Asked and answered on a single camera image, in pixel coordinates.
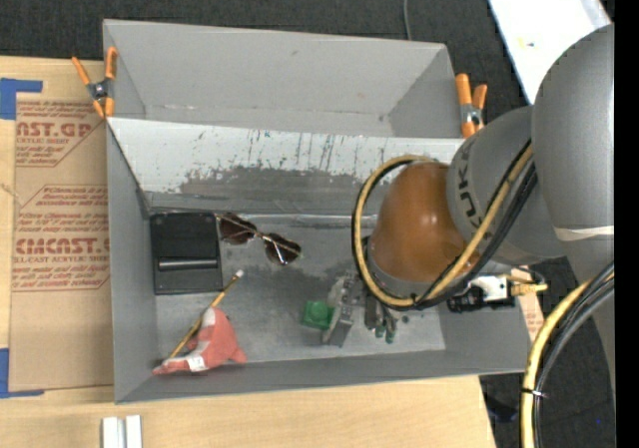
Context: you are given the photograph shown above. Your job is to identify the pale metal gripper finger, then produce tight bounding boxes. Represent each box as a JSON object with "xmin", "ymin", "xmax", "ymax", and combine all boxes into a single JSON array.
[
  {"xmin": 327, "ymin": 270, "xmax": 362, "ymax": 310},
  {"xmin": 320, "ymin": 304, "xmax": 357, "ymax": 349}
]

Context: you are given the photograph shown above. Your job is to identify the black box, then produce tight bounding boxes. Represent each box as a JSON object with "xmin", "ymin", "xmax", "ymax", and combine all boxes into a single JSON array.
[{"xmin": 149, "ymin": 211, "xmax": 226, "ymax": 296}]

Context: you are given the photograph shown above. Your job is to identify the black cylinder on white bracket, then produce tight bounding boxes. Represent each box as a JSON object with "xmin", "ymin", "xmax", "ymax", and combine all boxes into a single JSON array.
[{"xmin": 446, "ymin": 274, "xmax": 518, "ymax": 314}]

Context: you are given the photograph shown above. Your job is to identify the yellow pencil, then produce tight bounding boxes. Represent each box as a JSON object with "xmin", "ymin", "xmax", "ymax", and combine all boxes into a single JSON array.
[{"xmin": 166, "ymin": 268, "xmax": 246, "ymax": 362}]

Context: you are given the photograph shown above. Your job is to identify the grey metal bin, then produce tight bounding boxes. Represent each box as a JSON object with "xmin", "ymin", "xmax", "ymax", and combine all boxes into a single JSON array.
[{"xmin": 101, "ymin": 18, "xmax": 533, "ymax": 405}]

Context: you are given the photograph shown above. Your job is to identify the brown cardboard board, red print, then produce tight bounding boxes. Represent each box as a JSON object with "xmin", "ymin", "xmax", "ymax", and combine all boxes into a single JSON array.
[{"xmin": 0, "ymin": 54, "xmax": 117, "ymax": 395}]

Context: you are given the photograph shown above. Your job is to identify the pink and white cloth toy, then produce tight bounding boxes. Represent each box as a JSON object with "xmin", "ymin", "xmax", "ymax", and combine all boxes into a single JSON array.
[{"xmin": 151, "ymin": 306, "xmax": 249, "ymax": 378}]

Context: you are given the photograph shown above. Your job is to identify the green plastic block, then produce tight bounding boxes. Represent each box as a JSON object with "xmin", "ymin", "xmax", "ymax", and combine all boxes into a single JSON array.
[{"xmin": 301, "ymin": 299, "xmax": 336, "ymax": 332}]

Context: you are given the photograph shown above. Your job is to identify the brown sunglasses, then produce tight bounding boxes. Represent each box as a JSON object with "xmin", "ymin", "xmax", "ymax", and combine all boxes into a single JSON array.
[{"xmin": 215, "ymin": 212, "xmax": 304, "ymax": 267}]

